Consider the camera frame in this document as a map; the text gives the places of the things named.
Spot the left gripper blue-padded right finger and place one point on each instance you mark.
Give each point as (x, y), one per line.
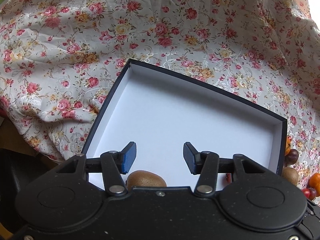
(206, 165)

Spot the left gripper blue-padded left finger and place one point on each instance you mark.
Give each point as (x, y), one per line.
(114, 164)

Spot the brown kiwi fruit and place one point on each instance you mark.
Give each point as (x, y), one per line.
(142, 178)

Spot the black box white inside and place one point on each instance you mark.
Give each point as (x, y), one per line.
(160, 110)

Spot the dark red plum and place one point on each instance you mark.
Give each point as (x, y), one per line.
(292, 157)

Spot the small orange tangerine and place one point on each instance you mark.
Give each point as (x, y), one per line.
(288, 146)

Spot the small orange mandarin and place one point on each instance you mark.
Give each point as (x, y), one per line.
(314, 182)

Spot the floral tablecloth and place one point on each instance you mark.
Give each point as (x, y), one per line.
(60, 58)

